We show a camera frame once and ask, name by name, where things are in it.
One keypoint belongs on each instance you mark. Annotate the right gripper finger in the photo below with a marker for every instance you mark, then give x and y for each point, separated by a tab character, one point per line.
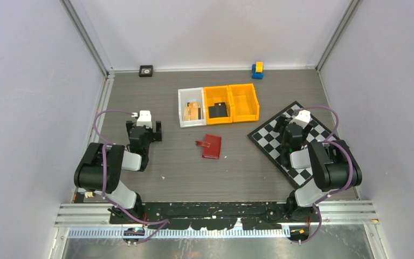
306	133
281	123

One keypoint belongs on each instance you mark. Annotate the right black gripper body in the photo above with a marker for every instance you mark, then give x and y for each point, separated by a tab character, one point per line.
285	130

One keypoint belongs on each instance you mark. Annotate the blue yellow toy block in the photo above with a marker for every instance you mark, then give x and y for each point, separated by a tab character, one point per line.
257	70

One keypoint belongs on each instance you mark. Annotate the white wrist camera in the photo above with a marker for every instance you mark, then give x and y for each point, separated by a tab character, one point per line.
143	118
302	118

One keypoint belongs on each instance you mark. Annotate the empty orange bin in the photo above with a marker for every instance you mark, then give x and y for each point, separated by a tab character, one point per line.
246	106

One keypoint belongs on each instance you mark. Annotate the black white checkerboard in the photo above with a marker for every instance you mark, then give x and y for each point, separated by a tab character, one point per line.
269	142

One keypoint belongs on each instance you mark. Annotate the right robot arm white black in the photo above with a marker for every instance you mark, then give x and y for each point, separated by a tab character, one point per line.
333	166

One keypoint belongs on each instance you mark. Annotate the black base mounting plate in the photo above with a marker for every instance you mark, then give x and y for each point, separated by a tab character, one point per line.
215	215

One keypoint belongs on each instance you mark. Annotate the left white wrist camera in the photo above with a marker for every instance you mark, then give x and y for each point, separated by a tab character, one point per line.
143	118

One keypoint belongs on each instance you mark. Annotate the red card holder wallet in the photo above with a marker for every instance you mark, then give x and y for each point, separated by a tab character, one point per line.
211	146

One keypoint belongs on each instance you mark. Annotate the small beige spool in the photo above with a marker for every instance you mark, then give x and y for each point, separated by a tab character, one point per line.
89	195

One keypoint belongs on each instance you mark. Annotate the orange bin with cards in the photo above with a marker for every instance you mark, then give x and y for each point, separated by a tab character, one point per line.
217	94

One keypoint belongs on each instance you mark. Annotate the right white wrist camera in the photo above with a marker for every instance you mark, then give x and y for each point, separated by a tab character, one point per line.
302	118

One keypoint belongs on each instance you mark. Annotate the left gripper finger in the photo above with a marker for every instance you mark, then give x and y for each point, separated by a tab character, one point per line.
157	133
129	127

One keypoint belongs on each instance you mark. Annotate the dark grey credit card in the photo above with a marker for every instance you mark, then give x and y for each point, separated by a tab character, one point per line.
218	110

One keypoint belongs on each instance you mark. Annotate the white plastic bin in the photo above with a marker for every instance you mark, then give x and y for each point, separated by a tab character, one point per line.
191	95

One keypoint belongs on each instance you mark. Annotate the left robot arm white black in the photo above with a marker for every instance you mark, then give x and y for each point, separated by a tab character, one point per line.
100	168

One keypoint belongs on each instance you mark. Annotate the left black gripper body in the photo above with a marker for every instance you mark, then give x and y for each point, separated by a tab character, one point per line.
149	135

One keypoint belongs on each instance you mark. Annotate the small black square box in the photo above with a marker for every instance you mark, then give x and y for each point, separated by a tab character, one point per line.
146	71

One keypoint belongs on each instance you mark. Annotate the aluminium rail frame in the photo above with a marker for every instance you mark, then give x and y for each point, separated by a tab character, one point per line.
91	220

